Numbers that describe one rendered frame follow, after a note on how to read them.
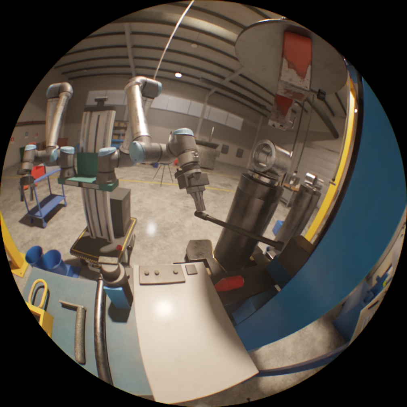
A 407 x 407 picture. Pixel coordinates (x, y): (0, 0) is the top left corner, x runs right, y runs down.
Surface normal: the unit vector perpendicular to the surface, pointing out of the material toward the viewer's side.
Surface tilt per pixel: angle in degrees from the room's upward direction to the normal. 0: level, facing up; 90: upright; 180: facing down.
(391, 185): 90
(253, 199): 90
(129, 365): 0
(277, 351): 0
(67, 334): 0
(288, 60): 90
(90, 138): 90
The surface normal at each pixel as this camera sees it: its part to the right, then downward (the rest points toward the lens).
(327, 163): -0.92, -0.06
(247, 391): 0.23, -0.88
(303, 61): -0.38, 0.30
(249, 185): -0.78, 0.07
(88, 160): 0.15, 0.45
